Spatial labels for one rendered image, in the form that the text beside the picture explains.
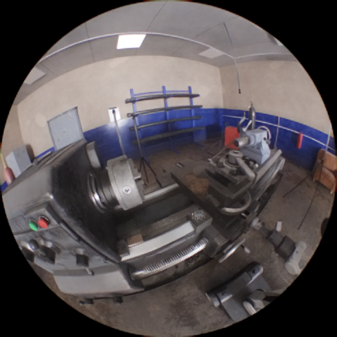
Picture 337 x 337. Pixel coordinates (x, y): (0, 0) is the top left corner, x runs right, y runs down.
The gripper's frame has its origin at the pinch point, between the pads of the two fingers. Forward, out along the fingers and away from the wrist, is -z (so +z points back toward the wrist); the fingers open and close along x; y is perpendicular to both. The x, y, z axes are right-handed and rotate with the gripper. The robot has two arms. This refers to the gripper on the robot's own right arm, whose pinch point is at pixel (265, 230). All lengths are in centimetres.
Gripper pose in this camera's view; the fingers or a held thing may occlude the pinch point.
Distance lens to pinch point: 61.2
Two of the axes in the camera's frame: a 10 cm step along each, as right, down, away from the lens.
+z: 4.4, 4.0, -8.1
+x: -6.3, -5.1, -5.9
